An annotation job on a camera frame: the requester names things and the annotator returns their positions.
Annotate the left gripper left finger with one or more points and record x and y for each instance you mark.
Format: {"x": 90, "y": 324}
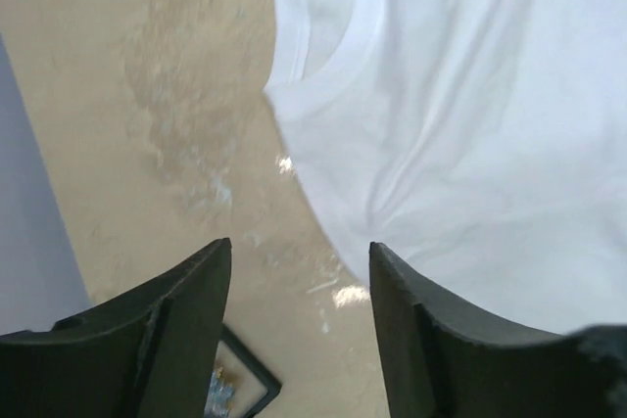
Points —
{"x": 149, "y": 352}

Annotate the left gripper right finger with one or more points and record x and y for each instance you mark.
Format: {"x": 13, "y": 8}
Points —
{"x": 442, "y": 356}

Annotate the white t-shirt garment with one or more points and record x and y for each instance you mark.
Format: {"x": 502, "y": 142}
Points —
{"x": 483, "y": 141}

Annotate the gold butterfly brooch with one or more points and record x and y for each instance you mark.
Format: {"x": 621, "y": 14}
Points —
{"x": 220, "y": 396}

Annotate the black square frame stand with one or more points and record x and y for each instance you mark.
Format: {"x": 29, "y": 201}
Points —
{"x": 256, "y": 387}

